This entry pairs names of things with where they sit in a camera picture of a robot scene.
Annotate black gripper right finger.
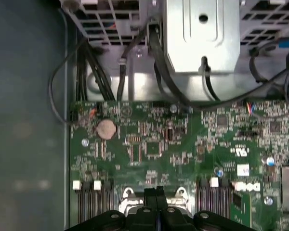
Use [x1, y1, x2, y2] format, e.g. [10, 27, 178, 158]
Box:
[157, 186, 263, 231]

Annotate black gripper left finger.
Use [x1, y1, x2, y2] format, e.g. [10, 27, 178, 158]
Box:
[65, 187, 158, 231]

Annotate CPU socket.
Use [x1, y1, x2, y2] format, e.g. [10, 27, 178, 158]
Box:
[119, 186, 191, 218]

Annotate RAM slot black latches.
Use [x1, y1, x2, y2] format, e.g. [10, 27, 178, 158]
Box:
[219, 178, 232, 218]
[102, 180, 114, 212]
[198, 178, 210, 214]
[81, 180, 92, 222]

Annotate RAM slot white latches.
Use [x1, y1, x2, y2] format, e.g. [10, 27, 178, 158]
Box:
[92, 180, 103, 217]
[209, 177, 220, 215]
[72, 180, 82, 229]

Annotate green motherboard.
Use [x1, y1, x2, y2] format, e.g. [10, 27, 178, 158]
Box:
[69, 100, 289, 231]

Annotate round coin battery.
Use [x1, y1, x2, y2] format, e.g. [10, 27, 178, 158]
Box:
[96, 119, 118, 140]

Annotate black open PC case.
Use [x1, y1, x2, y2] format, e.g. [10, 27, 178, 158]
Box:
[0, 0, 289, 231]

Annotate silver metal drive cage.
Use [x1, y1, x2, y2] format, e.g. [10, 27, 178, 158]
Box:
[59, 0, 289, 74]

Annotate black connector orange wires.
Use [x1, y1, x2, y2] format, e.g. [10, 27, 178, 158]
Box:
[85, 102, 98, 118]

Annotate black cable grey plug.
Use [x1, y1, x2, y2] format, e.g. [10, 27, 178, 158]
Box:
[117, 57, 127, 101]

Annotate flat black cable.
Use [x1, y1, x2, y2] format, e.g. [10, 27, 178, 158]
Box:
[146, 23, 191, 104]

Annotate thick black cable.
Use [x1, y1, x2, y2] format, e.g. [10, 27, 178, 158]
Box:
[75, 40, 89, 102]
[85, 42, 116, 102]

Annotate thin black cable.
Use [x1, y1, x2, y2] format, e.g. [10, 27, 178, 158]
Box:
[47, 14, 74, 125]

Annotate long black cable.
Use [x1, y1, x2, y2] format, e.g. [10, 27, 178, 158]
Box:
[183, 68, 289, 106]

